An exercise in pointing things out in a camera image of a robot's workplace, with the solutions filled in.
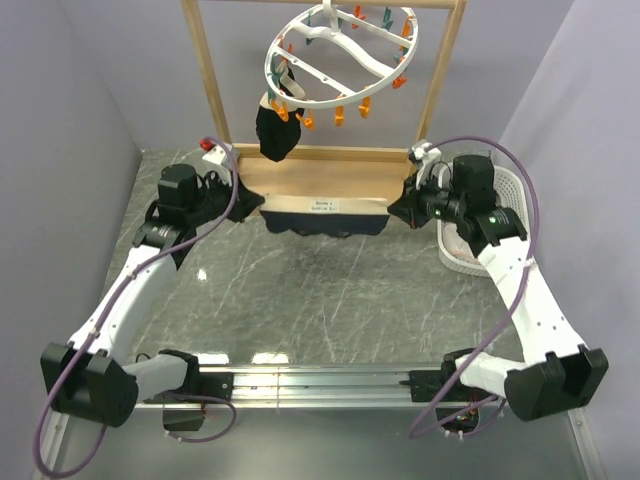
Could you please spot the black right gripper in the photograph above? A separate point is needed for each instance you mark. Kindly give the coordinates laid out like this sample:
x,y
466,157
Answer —
x,y
409,206

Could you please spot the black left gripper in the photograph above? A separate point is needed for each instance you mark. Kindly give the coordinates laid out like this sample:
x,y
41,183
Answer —
x,y
245,202

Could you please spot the navy blue underwear beige waistband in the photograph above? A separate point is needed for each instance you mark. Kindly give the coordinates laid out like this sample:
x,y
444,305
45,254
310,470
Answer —
x,y
330,216

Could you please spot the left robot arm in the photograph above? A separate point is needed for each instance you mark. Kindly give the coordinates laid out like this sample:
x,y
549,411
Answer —
x,y
88,377

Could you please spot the wooden hanger stand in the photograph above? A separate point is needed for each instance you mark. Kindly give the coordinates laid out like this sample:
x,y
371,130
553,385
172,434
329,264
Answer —
x,y
348,171

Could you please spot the black hanging underwear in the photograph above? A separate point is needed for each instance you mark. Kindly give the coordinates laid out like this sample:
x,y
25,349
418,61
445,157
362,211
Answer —
x,y
276,137

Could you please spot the orange clip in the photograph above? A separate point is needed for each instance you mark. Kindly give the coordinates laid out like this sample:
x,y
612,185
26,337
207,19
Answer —
x,y
365,107
399,81
281,111
339,116
306,118

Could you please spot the white round clip hanger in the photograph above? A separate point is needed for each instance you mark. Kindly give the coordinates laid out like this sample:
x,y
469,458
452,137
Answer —
x,y
383,49

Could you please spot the white perforated laundry basket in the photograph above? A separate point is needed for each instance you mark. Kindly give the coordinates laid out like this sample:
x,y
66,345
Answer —
x,y
511,201

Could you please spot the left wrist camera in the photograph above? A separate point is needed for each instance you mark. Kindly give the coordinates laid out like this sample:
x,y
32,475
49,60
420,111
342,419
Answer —
x,y
218,156

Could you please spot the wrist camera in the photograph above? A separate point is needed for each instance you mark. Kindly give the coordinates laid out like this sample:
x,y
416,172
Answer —
x,y
424,156
218,156

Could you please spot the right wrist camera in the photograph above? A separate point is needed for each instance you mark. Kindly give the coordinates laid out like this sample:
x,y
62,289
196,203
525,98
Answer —
x,y
424,156

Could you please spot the aluminium mounting rail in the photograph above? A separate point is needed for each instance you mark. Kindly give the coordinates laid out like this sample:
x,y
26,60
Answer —
x,y
339,422

